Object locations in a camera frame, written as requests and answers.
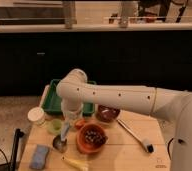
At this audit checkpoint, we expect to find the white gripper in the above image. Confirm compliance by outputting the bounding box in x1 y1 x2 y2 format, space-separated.
60 100 83 141

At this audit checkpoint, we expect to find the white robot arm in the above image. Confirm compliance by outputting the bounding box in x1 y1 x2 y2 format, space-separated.
56 69 192 171

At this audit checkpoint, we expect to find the green plastic cup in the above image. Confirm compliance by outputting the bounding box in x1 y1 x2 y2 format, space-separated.
47 119 62 135

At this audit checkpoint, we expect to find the orange fruit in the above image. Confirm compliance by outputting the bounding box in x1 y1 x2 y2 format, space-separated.
74 119 86 130

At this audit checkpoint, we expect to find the green plastic tray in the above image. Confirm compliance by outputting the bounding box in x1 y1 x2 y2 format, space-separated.
42 79 95 116

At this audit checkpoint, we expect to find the orange bowl with grapes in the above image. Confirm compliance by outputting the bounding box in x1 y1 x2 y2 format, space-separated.
76 124 108 154

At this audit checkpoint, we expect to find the dark red bowl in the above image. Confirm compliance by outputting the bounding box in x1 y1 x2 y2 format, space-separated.
95 105 120 123

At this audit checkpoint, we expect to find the black clamp stand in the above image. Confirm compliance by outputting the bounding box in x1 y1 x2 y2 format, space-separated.
10 129 24 171

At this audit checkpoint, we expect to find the metal measuring scoop yellow handle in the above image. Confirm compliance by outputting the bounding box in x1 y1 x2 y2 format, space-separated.
52 135 89 171

